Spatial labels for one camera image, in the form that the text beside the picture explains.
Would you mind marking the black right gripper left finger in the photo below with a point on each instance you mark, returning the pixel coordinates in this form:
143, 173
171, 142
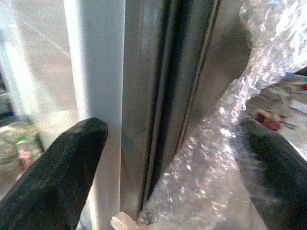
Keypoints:
52, 177

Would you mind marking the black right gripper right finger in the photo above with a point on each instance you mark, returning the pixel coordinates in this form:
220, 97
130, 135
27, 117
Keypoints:
283, 179

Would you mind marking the white fridge door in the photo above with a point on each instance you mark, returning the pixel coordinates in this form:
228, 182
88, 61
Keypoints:
100, 72

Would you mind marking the clear crinkled plastic wrap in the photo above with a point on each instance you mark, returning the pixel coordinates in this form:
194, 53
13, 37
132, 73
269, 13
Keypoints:
204, 167

